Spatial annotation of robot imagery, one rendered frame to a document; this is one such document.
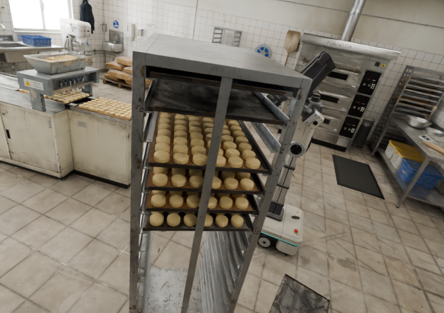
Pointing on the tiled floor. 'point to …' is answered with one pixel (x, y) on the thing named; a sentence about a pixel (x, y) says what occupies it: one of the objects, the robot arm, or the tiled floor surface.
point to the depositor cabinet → (35, 137)
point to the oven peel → (291, 41)
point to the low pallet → (119, 83)
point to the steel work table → (432, 195)
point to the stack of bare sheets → (298, 298)
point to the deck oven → (343, 86)
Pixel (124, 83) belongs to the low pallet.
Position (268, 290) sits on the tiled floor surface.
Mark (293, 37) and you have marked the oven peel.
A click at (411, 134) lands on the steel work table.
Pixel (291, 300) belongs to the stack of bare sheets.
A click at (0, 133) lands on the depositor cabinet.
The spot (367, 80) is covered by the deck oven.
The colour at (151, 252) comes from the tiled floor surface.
